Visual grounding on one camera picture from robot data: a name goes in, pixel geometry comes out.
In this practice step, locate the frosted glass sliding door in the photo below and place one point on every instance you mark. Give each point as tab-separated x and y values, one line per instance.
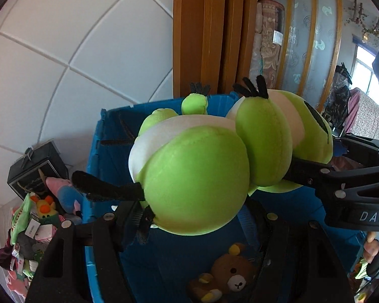
306	38

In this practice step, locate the window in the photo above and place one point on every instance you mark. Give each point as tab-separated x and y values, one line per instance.
364	69

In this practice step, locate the rolled patterned carpet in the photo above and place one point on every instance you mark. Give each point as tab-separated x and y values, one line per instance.
267	44

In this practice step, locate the blue plastic storage bin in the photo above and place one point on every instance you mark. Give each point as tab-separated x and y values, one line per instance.
113	126

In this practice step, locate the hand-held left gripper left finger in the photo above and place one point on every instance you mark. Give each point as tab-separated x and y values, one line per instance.
123	227

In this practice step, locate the black gift box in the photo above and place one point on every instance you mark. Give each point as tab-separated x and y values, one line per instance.
34	167

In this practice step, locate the yellow duck plush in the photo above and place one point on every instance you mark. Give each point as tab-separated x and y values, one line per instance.
44	206

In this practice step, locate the pink floral cloth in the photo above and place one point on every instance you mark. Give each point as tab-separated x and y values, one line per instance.
366	116

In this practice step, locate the brown bear plush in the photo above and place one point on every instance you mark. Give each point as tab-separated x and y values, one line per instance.
233	271

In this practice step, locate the person's right hand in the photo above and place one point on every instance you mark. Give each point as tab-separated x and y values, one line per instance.
371	246

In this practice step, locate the pink pig plush teal body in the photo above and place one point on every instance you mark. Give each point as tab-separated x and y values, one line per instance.
63	192

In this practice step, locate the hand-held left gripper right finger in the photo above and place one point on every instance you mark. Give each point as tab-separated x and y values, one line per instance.
271	236

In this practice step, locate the dark hanging clothes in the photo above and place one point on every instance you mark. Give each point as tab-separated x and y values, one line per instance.
338	97

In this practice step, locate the pile of toys and packets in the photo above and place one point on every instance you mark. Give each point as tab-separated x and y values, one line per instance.
25	252

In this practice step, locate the wooden door frame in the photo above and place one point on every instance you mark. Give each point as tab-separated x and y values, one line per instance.
208	38

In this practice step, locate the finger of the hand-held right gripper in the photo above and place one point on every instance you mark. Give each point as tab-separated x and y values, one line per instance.
303	172
366	148

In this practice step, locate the green frog plush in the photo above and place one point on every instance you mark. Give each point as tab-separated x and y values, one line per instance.
192	180

